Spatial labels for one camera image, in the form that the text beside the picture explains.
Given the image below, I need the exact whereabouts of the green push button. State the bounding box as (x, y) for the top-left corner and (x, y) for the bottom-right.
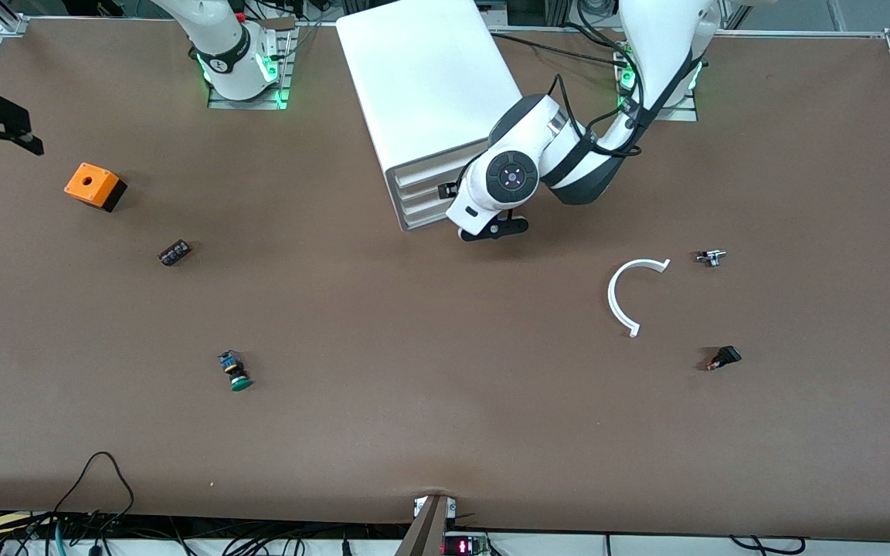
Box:
(217, 350), (253, 392)

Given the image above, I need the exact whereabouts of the white curved plastic arc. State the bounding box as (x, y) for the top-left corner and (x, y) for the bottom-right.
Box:
(607, 258), (671, 338)

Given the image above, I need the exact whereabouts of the red digit display module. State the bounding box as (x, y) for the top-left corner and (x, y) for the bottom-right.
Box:
(442, 532), (491, 556)

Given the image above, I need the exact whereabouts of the black left camera bracket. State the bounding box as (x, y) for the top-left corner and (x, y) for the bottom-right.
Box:
(459, 215), (530, 243)

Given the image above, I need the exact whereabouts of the orange button enclosure box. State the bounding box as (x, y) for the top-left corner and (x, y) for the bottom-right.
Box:
(64, 162), (128, 213)

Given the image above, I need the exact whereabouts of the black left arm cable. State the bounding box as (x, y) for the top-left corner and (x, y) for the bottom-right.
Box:
(549, 0), (693, 159)

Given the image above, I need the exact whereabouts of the black base cable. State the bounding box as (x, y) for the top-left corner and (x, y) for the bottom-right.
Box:
(561, 22), (623, 49)
(490, 31), (622, 66)

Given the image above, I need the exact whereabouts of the white post clamp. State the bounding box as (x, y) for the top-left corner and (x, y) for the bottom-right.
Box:
(413, 496), (458, 518)

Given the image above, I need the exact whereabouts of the black looped cable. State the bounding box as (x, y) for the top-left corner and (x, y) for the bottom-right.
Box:
(49, 451), (137, 534)

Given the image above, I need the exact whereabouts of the wooden camera post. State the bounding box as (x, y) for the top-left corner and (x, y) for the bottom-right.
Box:
(393, 494), (451, 556)

